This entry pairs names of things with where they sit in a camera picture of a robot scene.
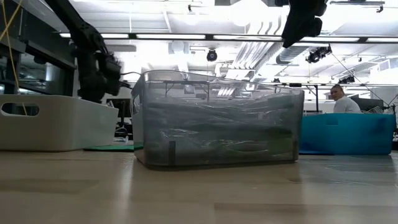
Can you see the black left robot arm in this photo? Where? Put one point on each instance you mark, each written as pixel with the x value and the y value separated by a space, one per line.
pixel 77 25

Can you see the white plastic bin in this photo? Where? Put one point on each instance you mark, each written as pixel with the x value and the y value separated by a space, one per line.
pixel 62 127

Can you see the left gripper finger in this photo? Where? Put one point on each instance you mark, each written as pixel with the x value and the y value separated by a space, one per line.
pixel 91 88

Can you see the teal plastic bin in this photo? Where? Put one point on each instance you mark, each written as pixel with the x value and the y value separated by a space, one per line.
pixel 348 133

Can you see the grey ventilation duct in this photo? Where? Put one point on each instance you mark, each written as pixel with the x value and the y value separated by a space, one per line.
pixel 290 55

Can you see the black monitor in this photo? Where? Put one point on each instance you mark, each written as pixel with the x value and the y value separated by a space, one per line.
pixel 119 109

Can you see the dark glass partition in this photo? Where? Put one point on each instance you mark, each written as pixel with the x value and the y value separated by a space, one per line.
pixel 46 77

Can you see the green toothbrush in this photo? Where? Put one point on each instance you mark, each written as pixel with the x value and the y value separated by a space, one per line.
pixel 255 152

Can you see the transparent grey plastic bin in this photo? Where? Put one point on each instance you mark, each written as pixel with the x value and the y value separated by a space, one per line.
pixel 217 93

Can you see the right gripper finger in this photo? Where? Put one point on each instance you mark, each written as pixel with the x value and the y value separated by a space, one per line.
pixel 298 31

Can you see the person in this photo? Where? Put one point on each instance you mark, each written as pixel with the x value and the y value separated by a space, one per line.
pixel 345 105

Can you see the overhead LED light bar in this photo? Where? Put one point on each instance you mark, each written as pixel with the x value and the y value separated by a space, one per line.
pixel 171 36

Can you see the black ceiling spotlight cluster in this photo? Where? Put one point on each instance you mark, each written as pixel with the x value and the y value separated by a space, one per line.
pixel 315 56
pixel 346 80

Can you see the black ceiling light fixture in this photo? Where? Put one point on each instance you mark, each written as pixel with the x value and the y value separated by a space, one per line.
pixel 357 2

